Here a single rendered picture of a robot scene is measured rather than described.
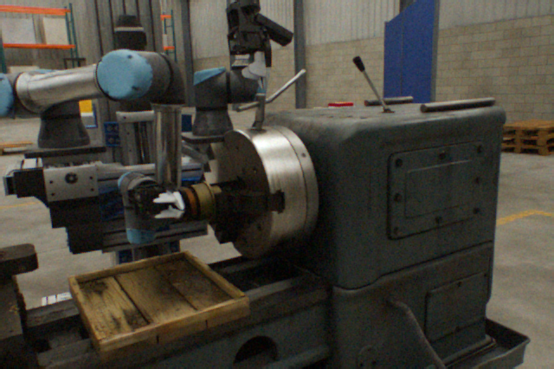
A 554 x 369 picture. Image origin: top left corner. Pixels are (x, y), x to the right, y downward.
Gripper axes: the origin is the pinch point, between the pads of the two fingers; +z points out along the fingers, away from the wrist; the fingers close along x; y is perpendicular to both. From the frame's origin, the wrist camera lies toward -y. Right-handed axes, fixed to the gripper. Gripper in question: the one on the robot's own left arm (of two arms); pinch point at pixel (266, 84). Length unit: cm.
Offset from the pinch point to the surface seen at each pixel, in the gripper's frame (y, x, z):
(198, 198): 24.7, 4.3, 25.9
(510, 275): -226, -100, 113
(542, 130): -681, -327, 14
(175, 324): 37, 13, 49
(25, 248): 58, -10, 30
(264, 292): 12, 3, 51
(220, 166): 16.2, -0.3, 19.2
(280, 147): 7.1, 13.2, 17.5
